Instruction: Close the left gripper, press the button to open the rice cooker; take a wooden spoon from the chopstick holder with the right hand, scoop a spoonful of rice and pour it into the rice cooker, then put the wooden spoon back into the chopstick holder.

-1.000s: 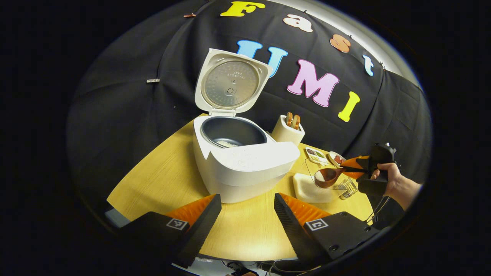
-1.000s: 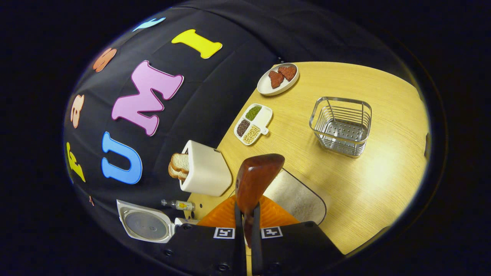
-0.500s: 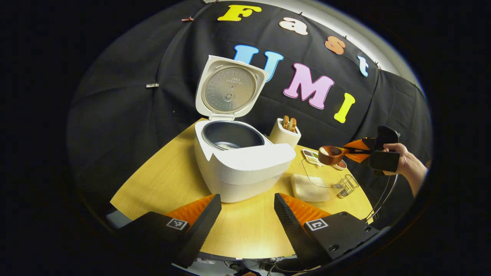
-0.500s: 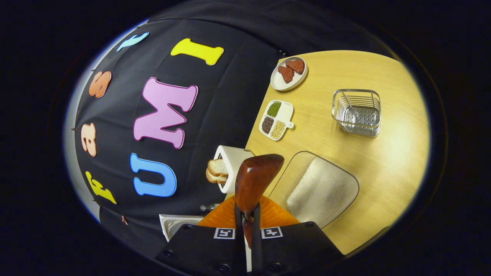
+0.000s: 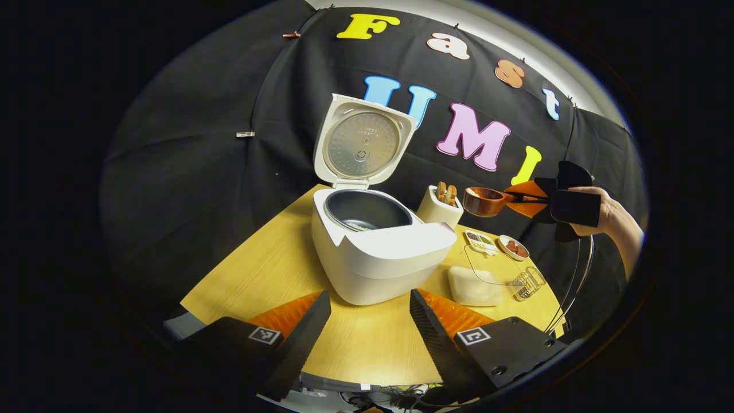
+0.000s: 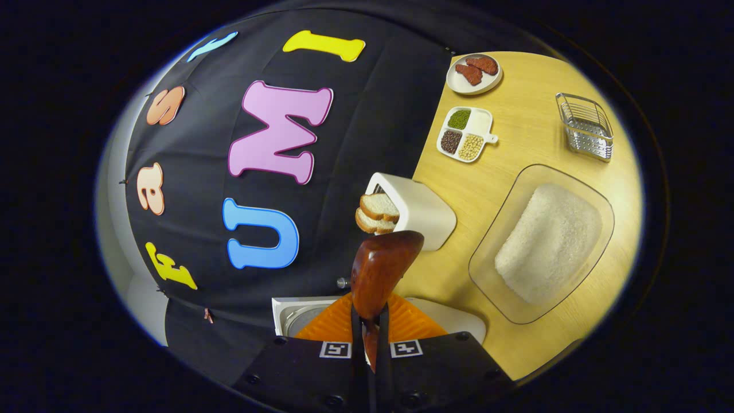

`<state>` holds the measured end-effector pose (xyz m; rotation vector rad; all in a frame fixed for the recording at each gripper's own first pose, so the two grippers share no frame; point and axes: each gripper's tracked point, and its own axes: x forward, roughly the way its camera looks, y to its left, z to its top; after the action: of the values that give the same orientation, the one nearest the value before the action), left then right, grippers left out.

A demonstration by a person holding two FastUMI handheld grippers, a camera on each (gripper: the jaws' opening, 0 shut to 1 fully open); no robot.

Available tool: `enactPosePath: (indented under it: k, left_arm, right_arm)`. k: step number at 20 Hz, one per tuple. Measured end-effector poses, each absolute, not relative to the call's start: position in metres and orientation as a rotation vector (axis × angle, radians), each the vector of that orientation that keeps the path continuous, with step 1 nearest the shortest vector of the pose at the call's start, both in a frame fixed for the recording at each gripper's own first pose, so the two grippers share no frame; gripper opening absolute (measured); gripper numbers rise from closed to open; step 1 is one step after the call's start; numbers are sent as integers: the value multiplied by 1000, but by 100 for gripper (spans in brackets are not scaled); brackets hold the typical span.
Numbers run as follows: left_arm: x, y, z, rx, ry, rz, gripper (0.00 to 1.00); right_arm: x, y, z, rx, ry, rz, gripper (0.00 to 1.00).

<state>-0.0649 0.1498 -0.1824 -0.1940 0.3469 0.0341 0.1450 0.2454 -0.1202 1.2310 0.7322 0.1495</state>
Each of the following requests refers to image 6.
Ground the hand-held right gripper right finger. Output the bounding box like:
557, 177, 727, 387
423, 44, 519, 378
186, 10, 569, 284
376, 293, 514, 412

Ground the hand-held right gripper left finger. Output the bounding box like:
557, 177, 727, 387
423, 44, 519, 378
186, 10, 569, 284
235, 293, 368, 412

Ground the white rice cooker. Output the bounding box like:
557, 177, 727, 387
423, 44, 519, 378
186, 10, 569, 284
271, 295, 487, 345

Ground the brown wooden spoon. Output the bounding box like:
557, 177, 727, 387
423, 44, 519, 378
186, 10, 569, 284
350, 231, 425, 371

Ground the pile of white rice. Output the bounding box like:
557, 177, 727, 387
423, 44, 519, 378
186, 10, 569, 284
494, 183, 604, 306

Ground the metal wire chopstick holder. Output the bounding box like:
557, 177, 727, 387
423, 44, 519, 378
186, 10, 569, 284
555, 92, 615, 163

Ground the clear glass dish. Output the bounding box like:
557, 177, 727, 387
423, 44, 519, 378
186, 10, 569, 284
467, 163, 616, 326

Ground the white toaster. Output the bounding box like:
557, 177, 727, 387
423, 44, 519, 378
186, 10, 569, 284
365, 172, 458, 252

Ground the pile of yellow soybeans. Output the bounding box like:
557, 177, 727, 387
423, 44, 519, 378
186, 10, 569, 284
458, 134, 484, 161

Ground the black backdrop cloth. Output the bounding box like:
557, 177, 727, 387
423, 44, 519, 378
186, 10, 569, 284
123, 8, 459, 386

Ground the white divided dish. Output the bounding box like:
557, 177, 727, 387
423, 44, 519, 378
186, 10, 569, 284
436, 106, 499, 164

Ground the white round plate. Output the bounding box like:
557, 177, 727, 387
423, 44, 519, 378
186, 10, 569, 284
446, 53, 504, 96

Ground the red meat piece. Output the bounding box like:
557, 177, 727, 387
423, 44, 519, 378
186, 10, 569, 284
465, 56, 499, 76
455, 64, 483, 87

